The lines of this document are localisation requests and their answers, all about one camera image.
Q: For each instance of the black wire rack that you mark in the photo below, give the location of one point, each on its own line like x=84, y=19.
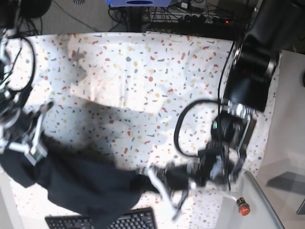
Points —
x=171, y=14

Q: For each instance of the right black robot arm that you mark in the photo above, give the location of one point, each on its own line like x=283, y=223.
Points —
x=9, y=15

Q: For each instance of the blue box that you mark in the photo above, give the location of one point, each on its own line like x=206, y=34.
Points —
x=141, y=3

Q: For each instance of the terrazzo pattern tablecloth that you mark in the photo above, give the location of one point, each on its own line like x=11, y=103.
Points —
x=119, y=95

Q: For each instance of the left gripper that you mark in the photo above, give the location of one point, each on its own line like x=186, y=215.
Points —
x=208, y=168

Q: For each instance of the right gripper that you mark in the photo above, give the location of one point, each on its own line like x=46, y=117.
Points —
x=18, y=126

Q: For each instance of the black power strip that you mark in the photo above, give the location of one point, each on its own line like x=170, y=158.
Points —
x=207, y=18

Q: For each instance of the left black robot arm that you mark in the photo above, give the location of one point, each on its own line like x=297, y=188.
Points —
x=255, y=59

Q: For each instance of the black t-shirt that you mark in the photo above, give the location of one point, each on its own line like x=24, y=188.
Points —
x=82, y=182

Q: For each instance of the black computer keyboard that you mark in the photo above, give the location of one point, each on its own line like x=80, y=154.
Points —
x=142, y=218

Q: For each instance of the clear bottle orange cap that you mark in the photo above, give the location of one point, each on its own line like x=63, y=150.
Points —
x=237, y=196

